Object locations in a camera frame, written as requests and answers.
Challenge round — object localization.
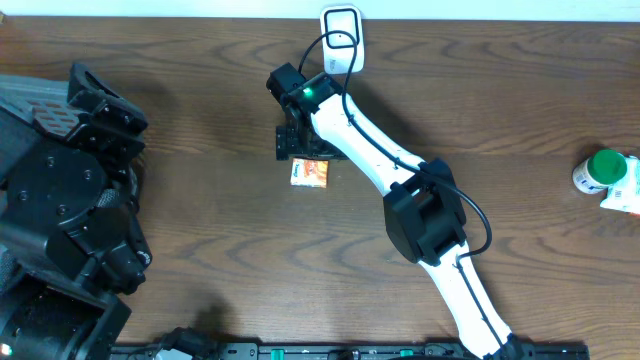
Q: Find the orange small carton box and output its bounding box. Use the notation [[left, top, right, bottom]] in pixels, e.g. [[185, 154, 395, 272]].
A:
[[290, 158, 329, 188]]

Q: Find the green lid jar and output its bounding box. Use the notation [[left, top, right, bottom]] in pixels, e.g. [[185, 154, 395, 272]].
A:
[[572, 149, 627, 194]]

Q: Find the light blue wet wipes pack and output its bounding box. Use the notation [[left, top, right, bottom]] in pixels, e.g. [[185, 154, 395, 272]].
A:
[[600, 156, 640, 215]]

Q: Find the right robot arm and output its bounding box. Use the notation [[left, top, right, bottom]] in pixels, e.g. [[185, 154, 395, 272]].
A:
[[266, 63, 525, 359]]

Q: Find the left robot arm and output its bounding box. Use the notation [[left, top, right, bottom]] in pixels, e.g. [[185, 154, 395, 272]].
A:
[[1, 63, 152, 359]]

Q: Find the white barcode scanner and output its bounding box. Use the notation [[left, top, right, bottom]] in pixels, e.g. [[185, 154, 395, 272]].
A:
[[320, 5, 365, 75]]

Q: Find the grey plastic basket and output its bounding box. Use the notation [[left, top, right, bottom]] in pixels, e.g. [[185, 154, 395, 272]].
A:
[[0, 73, 146, 201]]

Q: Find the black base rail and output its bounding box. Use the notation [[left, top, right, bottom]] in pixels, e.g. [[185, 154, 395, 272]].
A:
[[109, 327, 591, 360]]

